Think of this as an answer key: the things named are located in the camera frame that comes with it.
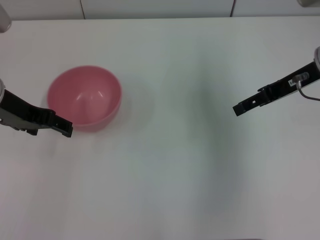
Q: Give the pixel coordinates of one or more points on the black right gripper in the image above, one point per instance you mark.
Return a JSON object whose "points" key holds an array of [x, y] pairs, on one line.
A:
{"points": [[282, 86]]}

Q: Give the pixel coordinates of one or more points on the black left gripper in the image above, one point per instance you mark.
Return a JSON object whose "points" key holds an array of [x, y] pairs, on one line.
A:
{"points": [[32, 113]]}

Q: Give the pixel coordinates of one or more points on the pink plastic bowl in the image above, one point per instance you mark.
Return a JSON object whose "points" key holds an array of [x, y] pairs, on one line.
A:
{"points": [[100, 110]]}

